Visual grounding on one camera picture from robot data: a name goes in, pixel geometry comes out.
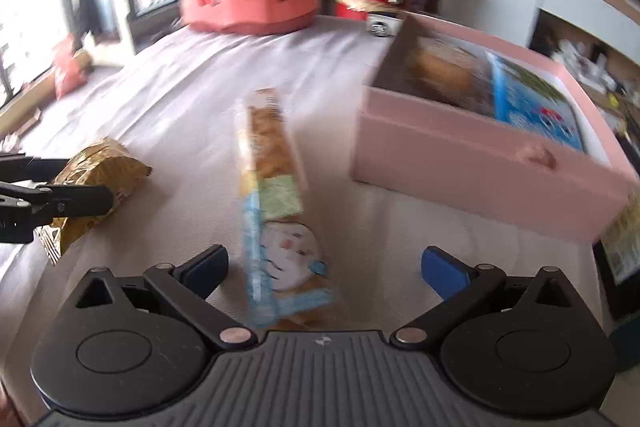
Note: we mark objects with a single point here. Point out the wide blue printed snack packet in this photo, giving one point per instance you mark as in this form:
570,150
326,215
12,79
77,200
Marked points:
530,102

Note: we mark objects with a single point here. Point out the yellow printed packet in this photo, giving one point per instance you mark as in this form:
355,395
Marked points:
625,242

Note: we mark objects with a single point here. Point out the pink cardboard box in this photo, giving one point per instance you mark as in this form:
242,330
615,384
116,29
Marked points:
450,167

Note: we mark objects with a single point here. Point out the long blue cartoon snack packet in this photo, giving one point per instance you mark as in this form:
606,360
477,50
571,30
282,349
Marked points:
280,247

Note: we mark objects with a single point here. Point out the golden brown snack packet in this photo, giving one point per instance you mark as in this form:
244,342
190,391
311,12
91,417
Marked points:
100,167

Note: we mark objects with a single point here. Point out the clear bread packet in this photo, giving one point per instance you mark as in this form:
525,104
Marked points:
440,69

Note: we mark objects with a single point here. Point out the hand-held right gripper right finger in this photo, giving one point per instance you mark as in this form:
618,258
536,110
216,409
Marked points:
442,269

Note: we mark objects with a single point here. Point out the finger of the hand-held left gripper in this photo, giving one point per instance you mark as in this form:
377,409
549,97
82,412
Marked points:
75,202
35,168

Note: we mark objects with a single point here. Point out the dark hanging cloth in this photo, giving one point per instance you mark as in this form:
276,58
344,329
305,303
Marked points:
87,4

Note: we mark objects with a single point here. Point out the white toy car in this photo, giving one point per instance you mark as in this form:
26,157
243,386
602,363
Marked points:
382,27

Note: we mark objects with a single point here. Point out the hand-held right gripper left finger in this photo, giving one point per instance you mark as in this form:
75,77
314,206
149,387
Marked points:
207,269

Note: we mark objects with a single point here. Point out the orange snack bag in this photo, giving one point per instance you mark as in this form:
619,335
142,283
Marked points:
67,72

